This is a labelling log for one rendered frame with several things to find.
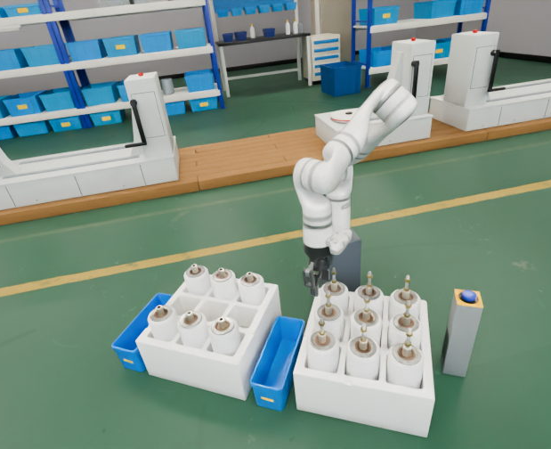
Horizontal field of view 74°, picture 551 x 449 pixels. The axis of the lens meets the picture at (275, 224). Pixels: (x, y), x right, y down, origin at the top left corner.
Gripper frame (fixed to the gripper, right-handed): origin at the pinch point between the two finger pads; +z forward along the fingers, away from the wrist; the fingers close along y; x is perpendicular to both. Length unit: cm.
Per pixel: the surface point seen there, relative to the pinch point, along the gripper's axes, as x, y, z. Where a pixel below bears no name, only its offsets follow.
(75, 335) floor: -105, 24, 47
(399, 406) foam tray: 24.0, 1.8, 34.6
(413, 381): 26.1, -2.5, 27.6
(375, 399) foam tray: 17.6, 3.5, 33.6
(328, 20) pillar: -256, -588, -37
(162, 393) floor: -50, 26, 47
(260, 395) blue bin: -15.6, 14.0, 40.4
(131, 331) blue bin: -74, 16, 38
